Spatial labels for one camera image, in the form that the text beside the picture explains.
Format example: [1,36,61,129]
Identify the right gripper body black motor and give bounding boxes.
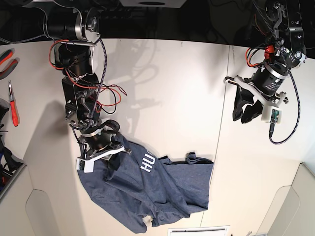
[77,126,131,159]

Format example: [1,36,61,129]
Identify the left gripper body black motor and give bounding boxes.
[251,62,288,102]

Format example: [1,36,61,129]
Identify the blue grey t-shirt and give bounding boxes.
[78,134,214,234]

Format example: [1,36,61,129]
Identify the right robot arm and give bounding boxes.
[0,0,109,135]

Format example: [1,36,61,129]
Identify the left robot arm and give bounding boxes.
[225,0,306,124]

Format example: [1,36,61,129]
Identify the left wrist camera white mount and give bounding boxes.
[224,76,288,124]

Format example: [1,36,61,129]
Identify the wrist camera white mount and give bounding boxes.
[224,76,288,124]
[76,147,126,173]

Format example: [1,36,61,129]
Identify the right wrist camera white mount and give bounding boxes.
[76,147,126,173]

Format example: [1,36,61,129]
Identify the braided camera cable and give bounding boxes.
[72,36,108,158]
[252,0,302,145]

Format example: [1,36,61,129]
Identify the red handled screwdriver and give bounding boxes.
[8,81,19,127]

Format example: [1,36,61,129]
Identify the red handled pliers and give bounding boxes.
[0,48,19,80]

